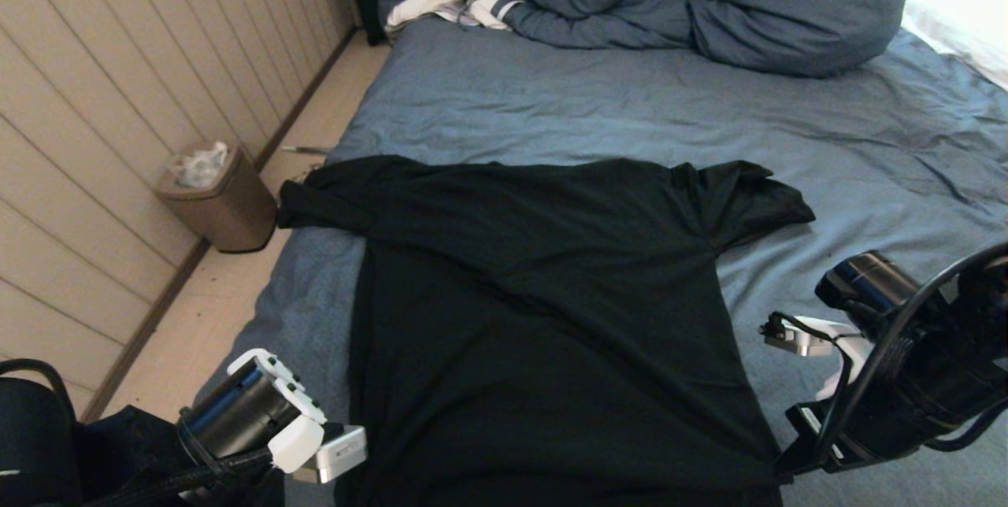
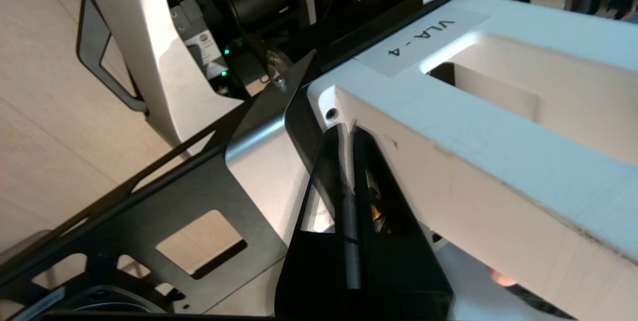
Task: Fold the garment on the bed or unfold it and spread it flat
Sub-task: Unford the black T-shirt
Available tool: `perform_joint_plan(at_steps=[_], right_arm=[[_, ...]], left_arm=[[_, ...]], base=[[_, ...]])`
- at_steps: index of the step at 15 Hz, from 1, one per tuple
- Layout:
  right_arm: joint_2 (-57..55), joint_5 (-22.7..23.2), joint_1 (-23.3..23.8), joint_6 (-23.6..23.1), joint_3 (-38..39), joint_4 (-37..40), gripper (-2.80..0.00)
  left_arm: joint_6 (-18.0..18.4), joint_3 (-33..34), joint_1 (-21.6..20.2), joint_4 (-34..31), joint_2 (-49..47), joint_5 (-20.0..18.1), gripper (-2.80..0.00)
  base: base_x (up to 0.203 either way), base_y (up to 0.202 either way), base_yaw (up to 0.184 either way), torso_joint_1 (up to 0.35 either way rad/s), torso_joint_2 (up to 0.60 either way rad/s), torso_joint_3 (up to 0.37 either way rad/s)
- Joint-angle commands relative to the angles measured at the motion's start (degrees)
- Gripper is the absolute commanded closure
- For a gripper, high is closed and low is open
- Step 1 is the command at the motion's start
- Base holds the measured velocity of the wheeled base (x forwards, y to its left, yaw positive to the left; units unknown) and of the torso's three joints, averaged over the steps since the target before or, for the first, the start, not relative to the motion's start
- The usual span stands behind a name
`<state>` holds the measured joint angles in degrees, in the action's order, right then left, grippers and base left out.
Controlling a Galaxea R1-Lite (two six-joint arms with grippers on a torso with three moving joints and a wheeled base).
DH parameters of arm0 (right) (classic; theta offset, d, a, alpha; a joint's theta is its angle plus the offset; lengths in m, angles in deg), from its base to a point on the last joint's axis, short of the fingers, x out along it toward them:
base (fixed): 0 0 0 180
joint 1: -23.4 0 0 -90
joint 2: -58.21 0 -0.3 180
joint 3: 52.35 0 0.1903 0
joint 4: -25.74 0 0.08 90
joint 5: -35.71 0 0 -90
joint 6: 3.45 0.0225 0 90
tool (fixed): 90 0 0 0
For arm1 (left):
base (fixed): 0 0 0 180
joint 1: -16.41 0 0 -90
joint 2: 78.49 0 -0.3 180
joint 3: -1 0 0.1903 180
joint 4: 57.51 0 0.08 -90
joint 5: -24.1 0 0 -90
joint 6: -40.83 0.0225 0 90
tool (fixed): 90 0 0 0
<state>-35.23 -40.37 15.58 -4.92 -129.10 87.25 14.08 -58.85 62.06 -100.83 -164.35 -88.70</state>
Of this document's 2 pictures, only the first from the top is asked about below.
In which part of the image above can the clear plastic bin liner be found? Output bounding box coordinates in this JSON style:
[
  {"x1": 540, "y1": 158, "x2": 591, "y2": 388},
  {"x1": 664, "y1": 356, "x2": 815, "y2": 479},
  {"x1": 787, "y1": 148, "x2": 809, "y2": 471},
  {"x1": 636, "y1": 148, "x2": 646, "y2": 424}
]
[{"x1": 168, "y1": 141, "x2": 231, "y2": 189}]

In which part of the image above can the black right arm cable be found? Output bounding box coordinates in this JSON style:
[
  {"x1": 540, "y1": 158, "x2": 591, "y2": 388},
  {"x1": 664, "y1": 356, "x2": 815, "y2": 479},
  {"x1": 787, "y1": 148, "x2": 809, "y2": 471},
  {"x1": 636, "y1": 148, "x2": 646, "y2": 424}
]
[{"x1": 760, "y1": 243, "x2": 1008, "y2": 464}]

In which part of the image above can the blue bed sheet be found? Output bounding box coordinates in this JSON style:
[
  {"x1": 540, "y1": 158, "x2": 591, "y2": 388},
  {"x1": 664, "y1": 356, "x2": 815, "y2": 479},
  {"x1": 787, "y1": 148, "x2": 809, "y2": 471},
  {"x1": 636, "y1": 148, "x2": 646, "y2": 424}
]
[{"x1": 193, "y1": 15, "x2": 1008, "y2": 507}]

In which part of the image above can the brown trash bin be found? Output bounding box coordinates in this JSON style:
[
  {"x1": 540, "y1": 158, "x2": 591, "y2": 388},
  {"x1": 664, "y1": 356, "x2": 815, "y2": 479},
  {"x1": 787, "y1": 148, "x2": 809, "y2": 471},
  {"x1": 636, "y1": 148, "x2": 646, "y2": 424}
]
[{"x1": 155, "y1": 141, "x2": 280, "y2": 254}]

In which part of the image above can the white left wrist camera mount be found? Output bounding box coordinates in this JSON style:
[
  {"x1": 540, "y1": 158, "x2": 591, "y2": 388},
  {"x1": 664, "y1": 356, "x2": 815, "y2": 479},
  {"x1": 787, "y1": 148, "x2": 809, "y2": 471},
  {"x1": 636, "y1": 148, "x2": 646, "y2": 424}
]
[{"x1": 227, "y1": 348, "x2": 369, "y2": 485}]

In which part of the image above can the black moon print T-shirt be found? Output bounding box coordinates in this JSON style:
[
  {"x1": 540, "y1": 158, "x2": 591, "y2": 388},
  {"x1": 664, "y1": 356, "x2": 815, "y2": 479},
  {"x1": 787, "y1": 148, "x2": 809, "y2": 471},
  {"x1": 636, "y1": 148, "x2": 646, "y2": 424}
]
[{"x1": 277, "y1": 154, "x2": 817, "y2": 507}]

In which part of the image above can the white pillow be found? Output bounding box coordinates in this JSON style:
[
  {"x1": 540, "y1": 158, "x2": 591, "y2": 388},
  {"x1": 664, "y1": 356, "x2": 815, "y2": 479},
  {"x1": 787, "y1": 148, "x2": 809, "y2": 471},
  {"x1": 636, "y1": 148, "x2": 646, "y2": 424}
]
[{"x1": 900, "y1": 0, "x2": 1008, "y2": 92}]

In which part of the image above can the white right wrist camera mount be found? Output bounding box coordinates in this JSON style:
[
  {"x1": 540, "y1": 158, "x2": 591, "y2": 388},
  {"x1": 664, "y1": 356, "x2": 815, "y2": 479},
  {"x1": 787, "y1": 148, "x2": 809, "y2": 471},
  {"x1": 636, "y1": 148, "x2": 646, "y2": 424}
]
[{"x1": 760, "y1": 313, "x2": 876, "y2": 402}]

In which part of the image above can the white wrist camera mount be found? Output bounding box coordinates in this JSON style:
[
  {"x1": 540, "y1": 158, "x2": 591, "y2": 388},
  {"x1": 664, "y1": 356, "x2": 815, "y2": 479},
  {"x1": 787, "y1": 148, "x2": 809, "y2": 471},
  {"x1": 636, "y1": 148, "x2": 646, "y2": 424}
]
[
  {"x1": 760, "y1": 313, "x2": 876, "y2": 402},
  {"x1": 227, "y1": 348, "x2": 369, "y2": 485}
]

